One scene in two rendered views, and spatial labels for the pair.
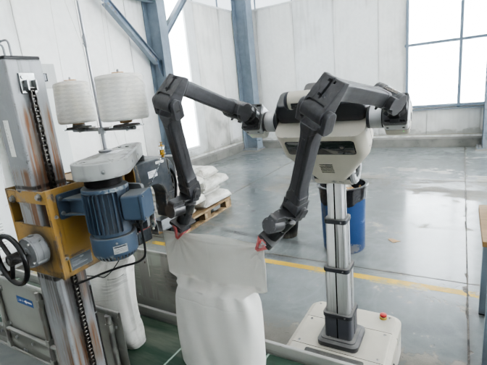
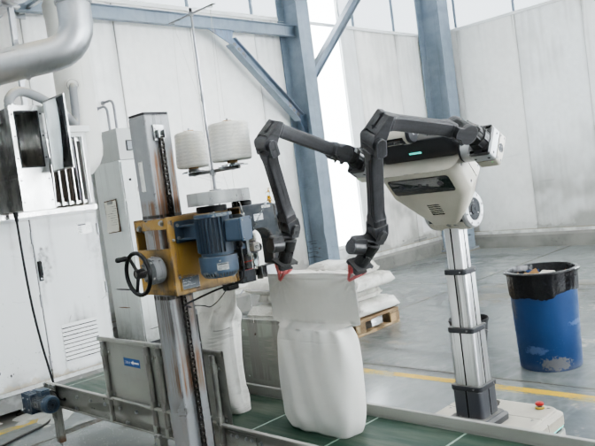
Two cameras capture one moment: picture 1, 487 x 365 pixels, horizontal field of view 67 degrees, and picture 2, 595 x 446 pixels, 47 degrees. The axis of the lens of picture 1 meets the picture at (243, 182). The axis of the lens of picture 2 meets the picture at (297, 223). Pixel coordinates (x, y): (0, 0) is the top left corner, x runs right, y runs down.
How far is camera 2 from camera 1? 1.41 m
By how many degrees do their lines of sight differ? 17
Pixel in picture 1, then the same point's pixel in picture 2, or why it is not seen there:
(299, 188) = (374, 210)
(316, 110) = (369, 138)
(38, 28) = (148, 83)
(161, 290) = (272, 367)
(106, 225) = (212, 245)
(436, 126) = not seen: outside the picture
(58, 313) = (169, 332)
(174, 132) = (272, 169)
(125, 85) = (232, 130)
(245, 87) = not seen: hidden behind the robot
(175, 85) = (272, 128)
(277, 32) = (492, 60)
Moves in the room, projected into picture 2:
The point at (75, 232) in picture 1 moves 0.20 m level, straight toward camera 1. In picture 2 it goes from (187, 257) to (190, 260)
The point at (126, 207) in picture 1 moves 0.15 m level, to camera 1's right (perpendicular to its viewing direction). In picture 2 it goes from (228, 229) to (266, 225)
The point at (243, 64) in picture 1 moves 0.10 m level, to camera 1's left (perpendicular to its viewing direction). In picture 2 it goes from (438, 113) to (432, 114)
